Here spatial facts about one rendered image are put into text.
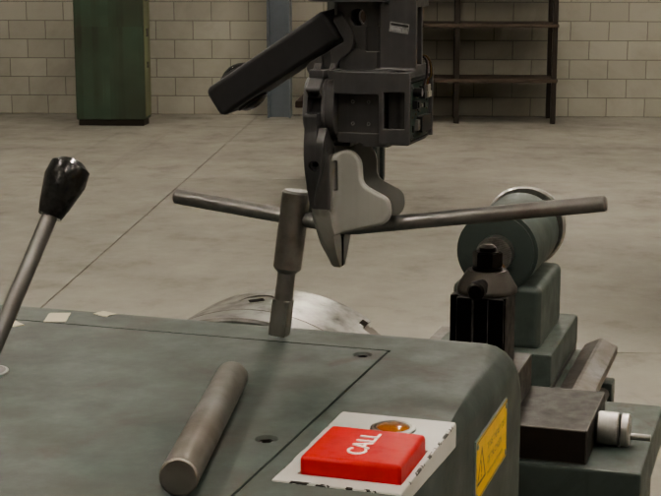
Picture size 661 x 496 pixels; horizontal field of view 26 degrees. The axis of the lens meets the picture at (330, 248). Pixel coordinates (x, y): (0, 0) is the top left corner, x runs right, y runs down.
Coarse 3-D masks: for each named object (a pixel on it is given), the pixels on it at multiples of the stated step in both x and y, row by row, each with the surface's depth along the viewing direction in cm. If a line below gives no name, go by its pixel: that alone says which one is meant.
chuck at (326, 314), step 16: (224, 304) 134; (240, 304) 132; (256, 304) 131; (304, 304) 133; (320, 304) 134; (336, 304) 135; (304, 320) 128; (320, 320) 130; (336, 320) 131; (352, 320) 133; (368, 320) 135
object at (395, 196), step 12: (360, 144) 109; (360, 156) 110; (372, 156) 109; (372, 168) 109; (372, 180) 110; (384, 180) 109; (384, 192) 109; (396, 192) 109; (396, 204) 109; (348, 240) 111
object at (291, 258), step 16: (288, 192) 109; (304, 192) 109; (288, 208) 109; (304, 208) 109; (288, 224) 109; (288, 240) 109; (304, 240) 110; (288, 256) 110; (288, 272) 110; (288, 288) 111; (272, 304) 111; (288, 304) 111; (272, 320) 111; (288, 320) 111
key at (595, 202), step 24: (192, 192) 112; (264, 216) 110; (312, 216) 109; (408, 216) 107; (432, 216) 106; (456, 216) 106; (480, 216) 105; (504, 216) 105; (528, 216) 104; (552, 216) 104
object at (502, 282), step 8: (472, 272) 188; (480, 272) 188; (504, 272) 188; (464, 280) 188; (472, 280) 187; (488, 280) 186; (496, 280) 186; (504, 280) 187; (512, 280) 189; (456, 288) 190; (464, 288) 187; (488, 288) 186; (496, 288) 186; (504, 288) 186; (512, 288) 187; (488, 296) 186; (496, 296) 186; (504, 296) 186
